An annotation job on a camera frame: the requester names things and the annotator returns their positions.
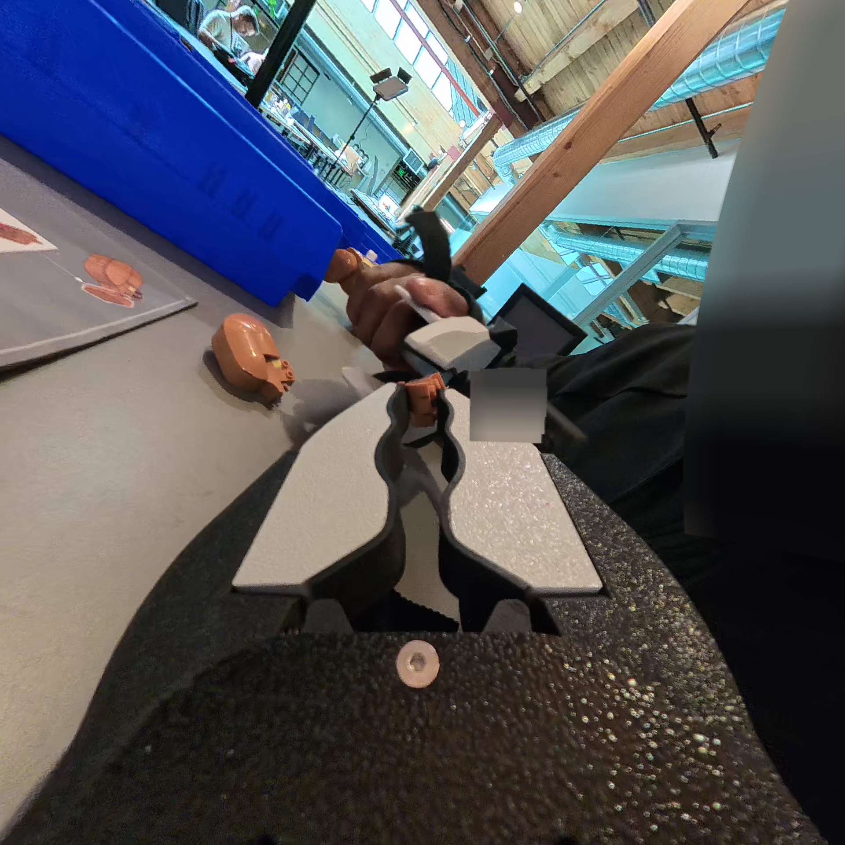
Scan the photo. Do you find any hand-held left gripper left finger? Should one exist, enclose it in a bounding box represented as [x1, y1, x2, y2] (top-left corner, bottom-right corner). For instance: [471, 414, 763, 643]
[234, 387, 405, 595]

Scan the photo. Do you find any grey instruction booklet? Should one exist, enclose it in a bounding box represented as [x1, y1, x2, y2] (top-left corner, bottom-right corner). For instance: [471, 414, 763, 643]
[0, 159, 196, 373]

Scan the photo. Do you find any grey desk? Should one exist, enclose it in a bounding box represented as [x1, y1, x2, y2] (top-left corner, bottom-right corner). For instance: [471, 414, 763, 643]
[0, 132, 410, 819]

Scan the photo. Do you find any person's right forearm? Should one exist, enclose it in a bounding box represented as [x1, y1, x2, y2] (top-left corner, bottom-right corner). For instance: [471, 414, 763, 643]
[548, 328, 701, 463]

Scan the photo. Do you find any small brown brick plate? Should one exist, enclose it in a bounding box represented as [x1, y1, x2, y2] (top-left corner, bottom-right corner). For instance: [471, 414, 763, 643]
[403, 374, 450, 427]

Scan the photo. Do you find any round brown brick assembly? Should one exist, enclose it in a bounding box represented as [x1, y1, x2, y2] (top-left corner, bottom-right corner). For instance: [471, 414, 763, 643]
[212, 313, 297, 404]

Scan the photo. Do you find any black monitor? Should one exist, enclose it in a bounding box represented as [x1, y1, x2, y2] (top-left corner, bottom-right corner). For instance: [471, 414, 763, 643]
[500, 284, 584, 364]

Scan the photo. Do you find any black tripod lamp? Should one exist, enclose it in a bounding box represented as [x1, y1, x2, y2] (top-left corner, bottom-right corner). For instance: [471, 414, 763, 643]
[337, 66, 413, 159]

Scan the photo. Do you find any wooden beam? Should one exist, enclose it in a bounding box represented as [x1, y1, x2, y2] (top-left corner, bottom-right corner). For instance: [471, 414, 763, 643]
[449, 0, 753, 285]

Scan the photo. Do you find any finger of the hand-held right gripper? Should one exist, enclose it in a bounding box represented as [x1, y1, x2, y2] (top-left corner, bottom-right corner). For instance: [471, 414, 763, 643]
[403, 317, 500, 375]

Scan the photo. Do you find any silver ventilation duct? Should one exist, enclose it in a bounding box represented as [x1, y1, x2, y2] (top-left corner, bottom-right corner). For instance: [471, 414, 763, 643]
[496, 7, 786, 166]

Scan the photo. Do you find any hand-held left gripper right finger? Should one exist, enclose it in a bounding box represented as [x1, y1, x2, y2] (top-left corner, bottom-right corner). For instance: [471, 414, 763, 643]
[440, 391, 604, 598]

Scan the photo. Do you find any brown and tan brick assembly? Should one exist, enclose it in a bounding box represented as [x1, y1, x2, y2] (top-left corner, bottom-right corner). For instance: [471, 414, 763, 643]
[325, 247, 377, 285]

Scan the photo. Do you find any row of blue plastic bins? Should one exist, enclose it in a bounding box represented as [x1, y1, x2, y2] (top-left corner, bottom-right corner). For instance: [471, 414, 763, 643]
[0, 0, 404, 307]

